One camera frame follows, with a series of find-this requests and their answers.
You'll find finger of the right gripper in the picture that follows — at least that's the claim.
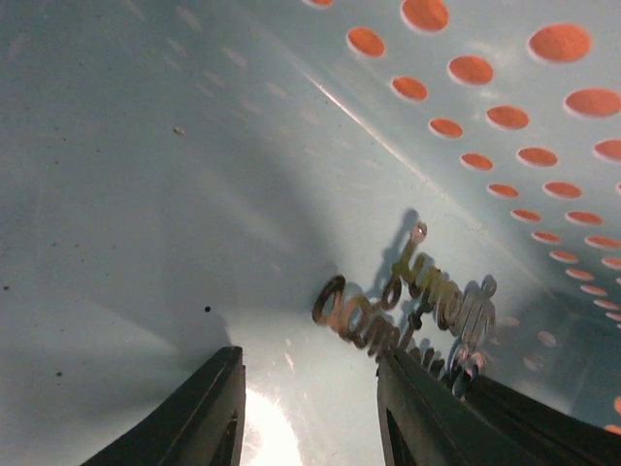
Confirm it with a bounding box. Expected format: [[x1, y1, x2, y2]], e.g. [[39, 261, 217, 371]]
[[464, 376, 620, 465]]

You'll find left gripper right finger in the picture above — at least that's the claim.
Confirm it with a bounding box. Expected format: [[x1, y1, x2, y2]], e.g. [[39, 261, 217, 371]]
[[377, 350, 542, 466]]

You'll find blue plastic basket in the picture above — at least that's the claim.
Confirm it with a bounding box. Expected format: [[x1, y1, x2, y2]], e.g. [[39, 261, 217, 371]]
[[1, 1, 620, 465]]

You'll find silver scroll ornament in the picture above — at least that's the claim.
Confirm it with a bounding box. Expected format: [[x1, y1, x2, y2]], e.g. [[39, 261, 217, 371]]
[[311, 221, 498, 397]]

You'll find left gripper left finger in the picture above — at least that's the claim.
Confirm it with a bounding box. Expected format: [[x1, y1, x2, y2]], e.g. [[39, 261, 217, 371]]
[[84, 347, 246, 466]]

